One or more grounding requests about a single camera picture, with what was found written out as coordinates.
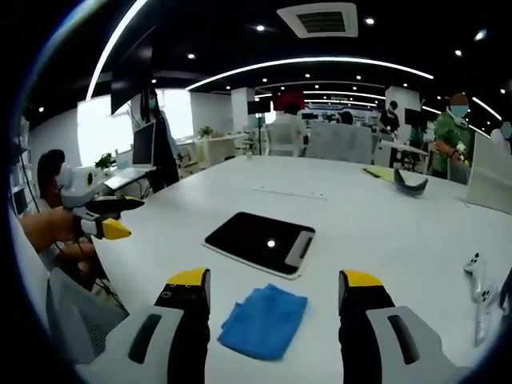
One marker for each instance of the white mesh office chair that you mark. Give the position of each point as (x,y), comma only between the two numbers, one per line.
(282,138)

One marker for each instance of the blue cleaning cloth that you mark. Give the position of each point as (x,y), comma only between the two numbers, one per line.
(264,322)

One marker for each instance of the white game controller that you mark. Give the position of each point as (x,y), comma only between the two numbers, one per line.
(478,297)

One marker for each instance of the grey partition screen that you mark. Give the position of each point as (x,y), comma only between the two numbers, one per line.
(340,141)

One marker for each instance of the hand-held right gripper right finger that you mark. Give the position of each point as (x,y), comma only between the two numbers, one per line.
(384,336)

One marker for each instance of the ceiling air vent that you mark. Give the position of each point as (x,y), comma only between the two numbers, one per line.
(318,20)

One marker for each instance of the computer monitor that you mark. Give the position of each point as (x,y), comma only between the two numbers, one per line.
(143,145)

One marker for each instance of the open white laptop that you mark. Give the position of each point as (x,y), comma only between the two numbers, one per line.
(122,177)

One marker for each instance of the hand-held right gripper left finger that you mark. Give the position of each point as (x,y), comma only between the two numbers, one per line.
(160,336)

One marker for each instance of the black tablet with white frame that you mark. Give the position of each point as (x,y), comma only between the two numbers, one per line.
(260,244)

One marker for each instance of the green potted plant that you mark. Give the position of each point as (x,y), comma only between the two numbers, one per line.
(105,161)

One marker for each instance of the white desk divider panel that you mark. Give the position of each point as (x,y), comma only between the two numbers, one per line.
(489,178)

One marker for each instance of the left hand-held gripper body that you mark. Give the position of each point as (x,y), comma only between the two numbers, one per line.
(77,185)

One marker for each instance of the grey office chair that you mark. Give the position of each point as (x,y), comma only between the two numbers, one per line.
(76,316)

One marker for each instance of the dark curved headset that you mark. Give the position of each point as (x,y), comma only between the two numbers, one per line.
(409,185)

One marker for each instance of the yellow paper sheet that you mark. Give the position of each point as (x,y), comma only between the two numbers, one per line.
(380,172)

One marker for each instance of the person's left hand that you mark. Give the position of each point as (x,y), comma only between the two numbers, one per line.
(52,229)

